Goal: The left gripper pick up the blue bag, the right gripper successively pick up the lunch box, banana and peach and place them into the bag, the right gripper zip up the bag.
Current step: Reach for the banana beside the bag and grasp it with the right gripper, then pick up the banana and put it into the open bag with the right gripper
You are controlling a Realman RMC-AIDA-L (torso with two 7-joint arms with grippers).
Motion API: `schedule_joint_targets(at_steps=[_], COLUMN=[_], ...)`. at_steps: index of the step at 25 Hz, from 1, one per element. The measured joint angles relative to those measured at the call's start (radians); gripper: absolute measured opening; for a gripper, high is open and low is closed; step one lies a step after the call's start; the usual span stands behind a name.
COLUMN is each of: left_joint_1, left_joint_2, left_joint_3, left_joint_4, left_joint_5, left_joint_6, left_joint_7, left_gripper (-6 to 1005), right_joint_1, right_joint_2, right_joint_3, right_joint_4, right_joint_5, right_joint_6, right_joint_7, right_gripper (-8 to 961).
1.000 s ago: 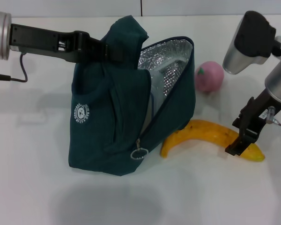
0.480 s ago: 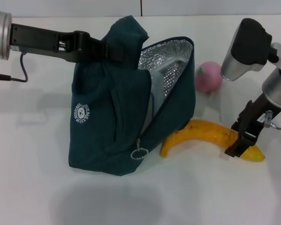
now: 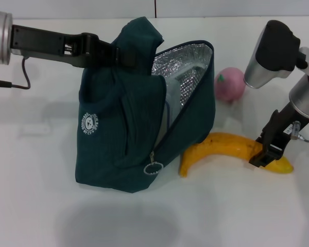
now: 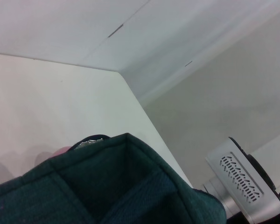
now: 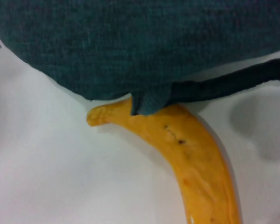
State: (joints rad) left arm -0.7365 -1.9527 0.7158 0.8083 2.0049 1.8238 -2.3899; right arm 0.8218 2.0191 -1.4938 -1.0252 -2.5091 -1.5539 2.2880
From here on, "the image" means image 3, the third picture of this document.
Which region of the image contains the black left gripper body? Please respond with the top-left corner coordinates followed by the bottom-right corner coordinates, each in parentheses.
top-left (11, 24), bottom-right (104, 69)

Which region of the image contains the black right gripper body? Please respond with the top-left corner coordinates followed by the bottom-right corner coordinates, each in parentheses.
top-left (259, 102), bottom-right (309, 154)

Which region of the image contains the yellow banana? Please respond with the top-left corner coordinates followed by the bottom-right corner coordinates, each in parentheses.
top-left (179, 132), bottom-right (294, 178)

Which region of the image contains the pink peach toy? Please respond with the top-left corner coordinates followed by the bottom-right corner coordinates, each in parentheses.
top-left (214, 67), bottom-right (246, 104)

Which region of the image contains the dark teal insulated lunch bag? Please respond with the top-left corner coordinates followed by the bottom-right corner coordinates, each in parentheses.
top-left (74, 16), bottom-right (217, 193)

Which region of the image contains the right gripper cable with plug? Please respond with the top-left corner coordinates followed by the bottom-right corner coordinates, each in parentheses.
top-left (290, 122), bottom-right (309, 144)

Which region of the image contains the gripper cable with plug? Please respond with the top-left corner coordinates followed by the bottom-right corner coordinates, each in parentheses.
top-left (0, 58), bottom-right (32, 91)
top-left (290, 122), bottom-right (309, 144)

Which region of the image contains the left gripper cable with plug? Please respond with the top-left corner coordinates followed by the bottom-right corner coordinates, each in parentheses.
top-left (0, 58), bottom-right (32, 91)

